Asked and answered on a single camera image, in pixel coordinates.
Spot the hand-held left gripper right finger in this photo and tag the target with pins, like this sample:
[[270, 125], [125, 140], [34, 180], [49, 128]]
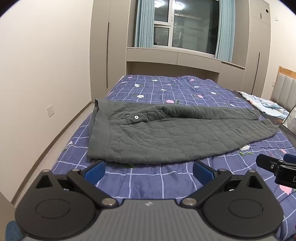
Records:
[[200, 172]]

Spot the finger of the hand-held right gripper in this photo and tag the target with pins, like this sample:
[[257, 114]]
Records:
[[290, 158], [268, 162]]

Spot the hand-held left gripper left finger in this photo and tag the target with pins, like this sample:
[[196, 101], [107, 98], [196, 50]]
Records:
[[94, 172]]

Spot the grey quilted pants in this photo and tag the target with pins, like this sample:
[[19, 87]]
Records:
[[161, 129]]

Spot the clear plastic bag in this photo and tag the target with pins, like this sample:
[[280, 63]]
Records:
[[290, 120]]

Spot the pale floral folded quilt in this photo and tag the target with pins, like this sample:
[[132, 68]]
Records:
[[263, 104]]

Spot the grey padded headboard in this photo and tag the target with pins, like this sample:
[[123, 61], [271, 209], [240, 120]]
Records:
[[285, 90]]

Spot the purple checked floral bedspread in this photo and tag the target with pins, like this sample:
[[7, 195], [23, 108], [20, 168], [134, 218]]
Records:
[[175, 90]]

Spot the blue fabric object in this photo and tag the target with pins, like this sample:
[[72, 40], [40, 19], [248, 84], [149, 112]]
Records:
[[13, 230]]

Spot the beige wardrobe with round hole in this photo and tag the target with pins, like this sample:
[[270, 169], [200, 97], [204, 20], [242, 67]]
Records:
[[254, 51]]

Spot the white wall socket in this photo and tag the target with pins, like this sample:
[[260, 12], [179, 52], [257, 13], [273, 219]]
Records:
[[50, 110]]

